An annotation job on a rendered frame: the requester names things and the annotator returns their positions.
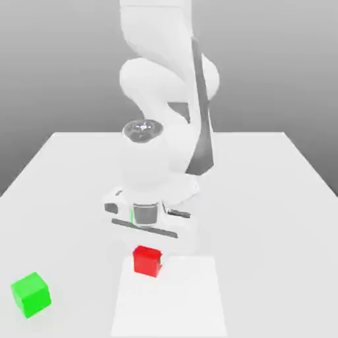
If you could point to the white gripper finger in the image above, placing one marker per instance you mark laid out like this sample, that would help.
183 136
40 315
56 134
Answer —
160 258

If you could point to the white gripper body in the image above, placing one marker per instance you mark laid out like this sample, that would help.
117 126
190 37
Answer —
148 233

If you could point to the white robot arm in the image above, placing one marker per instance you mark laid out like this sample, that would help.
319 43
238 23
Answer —
148 87

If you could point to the small red cube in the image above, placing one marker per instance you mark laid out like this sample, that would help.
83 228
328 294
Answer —
145 262

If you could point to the small green cube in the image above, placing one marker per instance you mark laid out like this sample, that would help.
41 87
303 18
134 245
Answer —
31 295

